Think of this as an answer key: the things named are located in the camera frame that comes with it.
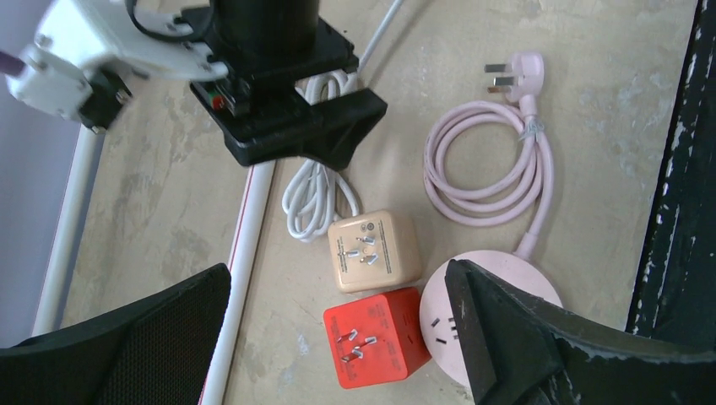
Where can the white PVC pipe frame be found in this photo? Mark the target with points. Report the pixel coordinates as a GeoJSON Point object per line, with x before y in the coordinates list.
{"type": "Point", "coordinates": [164, 204]}

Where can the beige cube socket adapter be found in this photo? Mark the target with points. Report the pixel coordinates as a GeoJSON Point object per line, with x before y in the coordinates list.
{"type": "Point", "coordinates": [374, 250]}

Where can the red cube socket adapter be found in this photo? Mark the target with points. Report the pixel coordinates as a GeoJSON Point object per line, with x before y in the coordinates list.
{"type": "Point", "coordinates": [377, 339]}

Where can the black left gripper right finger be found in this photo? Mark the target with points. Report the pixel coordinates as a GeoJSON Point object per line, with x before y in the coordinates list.
{"type": "Point", "coordinates": [521, 349]}

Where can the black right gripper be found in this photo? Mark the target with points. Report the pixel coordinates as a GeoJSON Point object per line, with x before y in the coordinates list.
{"type": "Point", "coordinates": [267, 47]}

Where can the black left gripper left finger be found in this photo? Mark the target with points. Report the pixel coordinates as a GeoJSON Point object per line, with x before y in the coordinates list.
{"type": "Point", "coordinates": [156, 350]}

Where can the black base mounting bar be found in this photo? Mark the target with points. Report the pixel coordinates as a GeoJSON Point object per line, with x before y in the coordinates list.
{"type": "Point", "coordinates": [673, 298]}

